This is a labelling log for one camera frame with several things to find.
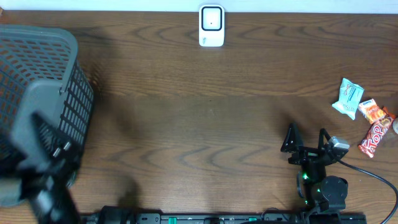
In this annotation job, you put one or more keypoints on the orange snack sachet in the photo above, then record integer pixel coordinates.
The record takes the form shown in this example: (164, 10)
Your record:
(371, 111)

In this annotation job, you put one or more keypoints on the grey plastic mesh basket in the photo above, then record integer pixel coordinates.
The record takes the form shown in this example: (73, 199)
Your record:
(40, 73)

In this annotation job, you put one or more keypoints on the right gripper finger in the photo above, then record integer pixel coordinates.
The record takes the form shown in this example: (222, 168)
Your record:
(323, 135)
(293, 140)

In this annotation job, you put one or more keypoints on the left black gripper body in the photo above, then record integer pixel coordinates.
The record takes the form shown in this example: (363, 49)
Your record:
(50, 155)

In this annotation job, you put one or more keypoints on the red Top chocolate bar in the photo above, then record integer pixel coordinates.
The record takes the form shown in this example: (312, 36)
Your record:
(375, 134)

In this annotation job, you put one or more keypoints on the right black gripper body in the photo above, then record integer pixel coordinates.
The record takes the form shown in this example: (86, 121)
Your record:
(307, 155)

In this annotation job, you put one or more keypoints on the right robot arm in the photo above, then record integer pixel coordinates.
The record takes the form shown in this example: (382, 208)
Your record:
(324, 194)

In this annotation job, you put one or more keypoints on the green lidded round jar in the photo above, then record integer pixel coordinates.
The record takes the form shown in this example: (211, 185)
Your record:
(395, 125)

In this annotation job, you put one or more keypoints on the white teal snack packet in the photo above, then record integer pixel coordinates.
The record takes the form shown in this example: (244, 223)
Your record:
(349, 98)

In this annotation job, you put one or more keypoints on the white barcode scanner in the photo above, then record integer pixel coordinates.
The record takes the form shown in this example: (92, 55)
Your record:
(211, 25)

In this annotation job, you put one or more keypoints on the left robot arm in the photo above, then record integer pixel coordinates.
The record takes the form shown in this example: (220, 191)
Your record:
(54, 206)

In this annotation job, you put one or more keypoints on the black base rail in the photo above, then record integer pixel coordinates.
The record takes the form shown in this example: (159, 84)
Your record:
(156, 218)

